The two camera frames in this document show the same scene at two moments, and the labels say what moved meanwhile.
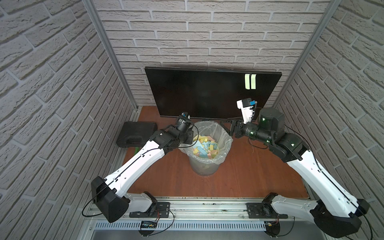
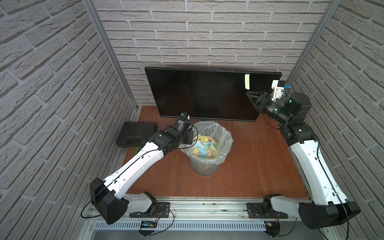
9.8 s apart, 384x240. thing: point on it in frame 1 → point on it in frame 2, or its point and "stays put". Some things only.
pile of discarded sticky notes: [205, 146] stays put
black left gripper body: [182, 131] stays put
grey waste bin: [203, 168] stays put
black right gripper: [234, 124] → [266, 99]
